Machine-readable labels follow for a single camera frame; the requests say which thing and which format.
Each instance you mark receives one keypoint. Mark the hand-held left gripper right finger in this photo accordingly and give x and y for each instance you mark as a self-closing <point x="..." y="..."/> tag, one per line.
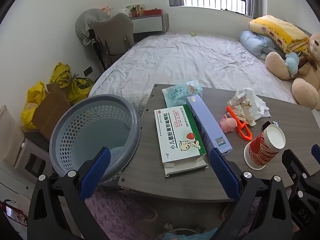
<point x="222" y="172"/>

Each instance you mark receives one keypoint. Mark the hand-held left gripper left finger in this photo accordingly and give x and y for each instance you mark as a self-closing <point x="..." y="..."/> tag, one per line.
<point x="96" y="172"/>

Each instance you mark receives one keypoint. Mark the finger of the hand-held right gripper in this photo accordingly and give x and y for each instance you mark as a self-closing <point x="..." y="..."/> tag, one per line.
<point x="293" y="162"/>
<point x="316" y="151"/>

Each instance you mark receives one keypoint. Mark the red white paper cup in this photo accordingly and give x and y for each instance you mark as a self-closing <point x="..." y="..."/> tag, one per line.
<point x="260" y="150"/>

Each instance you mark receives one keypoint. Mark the orange plastic clip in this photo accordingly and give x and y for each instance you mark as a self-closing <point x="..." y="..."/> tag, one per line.
<point x="243" y="130"/>

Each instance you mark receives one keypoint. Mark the pink pig toy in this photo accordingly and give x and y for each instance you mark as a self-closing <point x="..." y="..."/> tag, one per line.
<point x="228" y="124"/>

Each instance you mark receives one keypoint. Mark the long blue cardboard box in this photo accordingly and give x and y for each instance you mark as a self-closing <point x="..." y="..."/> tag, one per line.
<point x="207" y="125"/>

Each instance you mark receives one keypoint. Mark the grey perforated plastic basket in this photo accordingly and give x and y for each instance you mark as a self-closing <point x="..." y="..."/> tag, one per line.
<point x="62" y="135"/>

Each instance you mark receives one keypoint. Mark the green white medicine box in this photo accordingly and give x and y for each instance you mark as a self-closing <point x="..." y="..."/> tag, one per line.
<point x="175" y="135"/>

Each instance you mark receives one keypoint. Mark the paper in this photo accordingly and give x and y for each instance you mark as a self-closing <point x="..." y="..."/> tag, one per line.
<point x="241" y="105"/>

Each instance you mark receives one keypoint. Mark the light blue wipes packet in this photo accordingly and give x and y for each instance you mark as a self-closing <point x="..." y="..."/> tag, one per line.
<point x="175" y="93"/>

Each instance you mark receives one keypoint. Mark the lilac fluffy rug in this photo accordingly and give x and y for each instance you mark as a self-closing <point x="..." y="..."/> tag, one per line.
<point x="112" y="212"/>

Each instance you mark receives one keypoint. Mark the small black item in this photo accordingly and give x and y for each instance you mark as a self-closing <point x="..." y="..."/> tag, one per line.
<point x="266" y="125"/>

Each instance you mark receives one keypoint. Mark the white drawer cabinet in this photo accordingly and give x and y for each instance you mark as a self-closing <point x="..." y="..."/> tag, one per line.
<point x="32" y="155"/>

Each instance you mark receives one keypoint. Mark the large beige teddy bear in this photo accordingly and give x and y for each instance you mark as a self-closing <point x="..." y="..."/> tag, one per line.
<point x="307" y="85"/>

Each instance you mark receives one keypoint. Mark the brown cardboard box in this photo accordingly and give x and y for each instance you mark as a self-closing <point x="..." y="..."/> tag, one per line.
<point x="50" y="112"/>

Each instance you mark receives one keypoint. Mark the yellow sack with knot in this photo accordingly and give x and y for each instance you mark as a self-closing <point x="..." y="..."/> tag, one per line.
<point x="78" y="87"/>

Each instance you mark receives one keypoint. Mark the yellow plastic bag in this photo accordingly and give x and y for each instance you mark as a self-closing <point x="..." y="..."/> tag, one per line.
<point x="33" y="105"/>
<point x="60" y="73"/>

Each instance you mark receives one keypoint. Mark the small blue plush toy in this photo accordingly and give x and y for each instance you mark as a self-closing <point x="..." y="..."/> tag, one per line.
<point x="291" y="62"/>

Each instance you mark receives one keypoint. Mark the red bag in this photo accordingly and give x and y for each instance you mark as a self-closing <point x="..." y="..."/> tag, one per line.
<point x="12" y="213"/>

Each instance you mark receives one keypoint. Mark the beige storage bin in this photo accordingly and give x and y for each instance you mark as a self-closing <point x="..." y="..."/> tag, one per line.
<point x="10" y="135"/>

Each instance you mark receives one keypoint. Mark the bed with checked sheet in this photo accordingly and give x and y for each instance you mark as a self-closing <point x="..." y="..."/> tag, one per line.
<point x="187" y="60"/>

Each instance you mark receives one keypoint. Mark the black folding stand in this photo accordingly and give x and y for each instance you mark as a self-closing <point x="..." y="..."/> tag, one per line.
<point x="98" y="50"/>

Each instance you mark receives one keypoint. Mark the grey-blue pillow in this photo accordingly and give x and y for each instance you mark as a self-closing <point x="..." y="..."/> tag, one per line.
<point x="252" y="42"/>

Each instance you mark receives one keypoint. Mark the folded yellow blanket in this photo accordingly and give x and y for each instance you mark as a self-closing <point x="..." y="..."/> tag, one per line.
<point x="277" y="30"/>

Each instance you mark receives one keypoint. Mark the grey beige chair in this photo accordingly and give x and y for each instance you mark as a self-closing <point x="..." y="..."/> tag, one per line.
<point x="112" y="35"/>

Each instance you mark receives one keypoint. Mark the grey clothing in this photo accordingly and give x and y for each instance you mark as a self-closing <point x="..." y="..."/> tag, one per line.
<point x="83" y="25"/>

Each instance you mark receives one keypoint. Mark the white grey desk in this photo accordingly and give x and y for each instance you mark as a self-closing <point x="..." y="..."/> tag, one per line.
<point x="147" y="23"/>

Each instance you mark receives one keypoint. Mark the white plastic bag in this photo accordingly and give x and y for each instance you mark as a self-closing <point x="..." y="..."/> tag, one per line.
<point x="120" y="11"/>

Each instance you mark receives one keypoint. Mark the colourful figure picture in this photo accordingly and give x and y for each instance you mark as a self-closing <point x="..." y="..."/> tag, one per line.
<point x="138" y="10"/>

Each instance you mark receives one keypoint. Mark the red box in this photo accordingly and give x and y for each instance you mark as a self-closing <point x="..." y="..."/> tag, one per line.
<point x="152" y="12"/>

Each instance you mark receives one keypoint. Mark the dark wall socket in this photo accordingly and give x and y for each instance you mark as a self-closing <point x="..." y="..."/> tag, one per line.
<point x="87" y="70"/>

